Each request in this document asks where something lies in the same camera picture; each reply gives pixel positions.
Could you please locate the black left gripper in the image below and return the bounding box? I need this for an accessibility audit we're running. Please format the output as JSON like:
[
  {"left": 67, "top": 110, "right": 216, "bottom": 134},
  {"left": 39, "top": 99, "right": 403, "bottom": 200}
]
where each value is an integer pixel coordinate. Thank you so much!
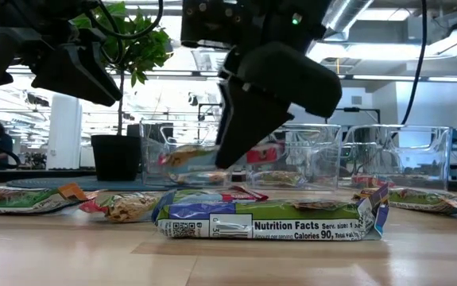
[{"left": 0, "top": 27, "right": 122, "bottom": 107}]

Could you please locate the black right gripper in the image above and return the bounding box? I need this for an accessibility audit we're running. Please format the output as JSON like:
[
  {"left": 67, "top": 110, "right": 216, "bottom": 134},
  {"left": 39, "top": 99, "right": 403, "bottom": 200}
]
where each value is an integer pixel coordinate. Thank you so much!
[{"left": 215, "top": 41, "right": 343, "bottom": 170}]

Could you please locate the blue-ended green granola bar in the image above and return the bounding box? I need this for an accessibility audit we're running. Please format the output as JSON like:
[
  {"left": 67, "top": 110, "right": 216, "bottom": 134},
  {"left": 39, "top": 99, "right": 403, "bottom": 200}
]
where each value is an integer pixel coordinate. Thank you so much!
[
  {"left": 151, "top": 183, "right": 391, "bottom": 242},
  {"left": 250, "top": 170, "right": 308, "bottom": 188}
]

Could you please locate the orange-ended green granola bar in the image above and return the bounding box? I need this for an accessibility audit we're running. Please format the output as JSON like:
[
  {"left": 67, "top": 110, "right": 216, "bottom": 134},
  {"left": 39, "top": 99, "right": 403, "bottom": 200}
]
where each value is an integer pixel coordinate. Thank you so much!
[
  {"left": 166, "top": 170, "right": 232, "bottom": 186},
  {"left": 0, "top": 182, "right": 99, "bottom": 216},
  {"left": 351, "top": 186, "right": 457, "bottom": 218}
]

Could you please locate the black metal stand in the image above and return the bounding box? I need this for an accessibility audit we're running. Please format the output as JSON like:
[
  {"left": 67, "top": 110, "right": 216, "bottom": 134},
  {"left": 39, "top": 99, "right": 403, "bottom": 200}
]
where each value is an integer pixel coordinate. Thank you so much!
[
  {"left": 197, "top": 102, "right": 223, "bottom": 122},
  {"left": 333, "top": 106, "right": 381, "bottom": 125}
]

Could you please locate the white pillar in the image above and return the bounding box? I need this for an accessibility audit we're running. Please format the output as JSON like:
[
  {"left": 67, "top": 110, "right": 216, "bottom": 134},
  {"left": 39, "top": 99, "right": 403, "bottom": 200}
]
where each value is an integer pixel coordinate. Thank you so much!
[{"left": 46, "top": 95, "right": 83, "bottom": 171}]

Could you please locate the black background monitor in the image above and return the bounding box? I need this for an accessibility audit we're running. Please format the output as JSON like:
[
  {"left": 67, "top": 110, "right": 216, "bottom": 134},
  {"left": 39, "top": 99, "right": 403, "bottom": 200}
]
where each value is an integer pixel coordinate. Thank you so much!
[{"left": 126, "top": 122, "right": 175, "bottom": 144}]

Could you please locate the clear plastic bin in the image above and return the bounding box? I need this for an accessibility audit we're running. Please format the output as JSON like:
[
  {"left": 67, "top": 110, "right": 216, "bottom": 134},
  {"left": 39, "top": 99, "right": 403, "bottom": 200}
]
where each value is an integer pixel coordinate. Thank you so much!
[
  {"left": 139, "top": 118, "right": 240, "bottom": 188},
  {"left": 343, "top": 125, "right": 453, "bottom": 191},
  {"left": 240, "top": 122, "right": 343, "bottom": 190}
]

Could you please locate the green plant with black pot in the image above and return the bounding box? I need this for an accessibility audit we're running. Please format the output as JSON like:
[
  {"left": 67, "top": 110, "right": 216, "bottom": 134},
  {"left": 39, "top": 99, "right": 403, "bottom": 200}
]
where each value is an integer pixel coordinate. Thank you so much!
[{"left": 71, "top": 0, "right": 173, "bottom": 183}]

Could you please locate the person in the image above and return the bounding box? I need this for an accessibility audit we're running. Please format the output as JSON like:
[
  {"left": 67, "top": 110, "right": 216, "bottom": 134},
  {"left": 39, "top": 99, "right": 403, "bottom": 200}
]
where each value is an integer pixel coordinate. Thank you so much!
[{"left": 0, "top": 118, "right": 14, "bottom": 168}]

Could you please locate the long ceiling light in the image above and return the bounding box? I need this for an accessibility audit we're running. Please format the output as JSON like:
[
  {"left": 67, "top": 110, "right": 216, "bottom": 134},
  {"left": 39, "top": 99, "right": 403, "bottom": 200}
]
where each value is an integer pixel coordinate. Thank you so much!
[{"left": 124, "top": 69, "right": 457, "bottom": 84}]

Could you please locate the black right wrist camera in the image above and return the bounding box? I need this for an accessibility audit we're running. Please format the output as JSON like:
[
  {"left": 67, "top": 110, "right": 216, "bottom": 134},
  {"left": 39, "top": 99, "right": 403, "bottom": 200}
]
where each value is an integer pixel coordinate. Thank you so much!
[{"left": 180, "top": 0, "right": 253, "bottom": 49}]

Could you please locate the silver ventilation duct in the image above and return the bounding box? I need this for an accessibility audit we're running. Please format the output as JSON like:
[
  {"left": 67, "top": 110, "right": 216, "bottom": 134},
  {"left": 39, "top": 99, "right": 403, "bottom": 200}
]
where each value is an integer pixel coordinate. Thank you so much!
[{"left": 319, "top": 0, "right": 374, "bottom": 41}]

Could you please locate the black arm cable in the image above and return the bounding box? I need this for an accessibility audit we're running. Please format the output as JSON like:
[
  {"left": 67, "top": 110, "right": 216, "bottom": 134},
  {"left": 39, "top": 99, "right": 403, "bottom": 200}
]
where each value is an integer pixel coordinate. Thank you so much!
[{"left": 399, "top": 0, "right": 428, "bottom": 127}]

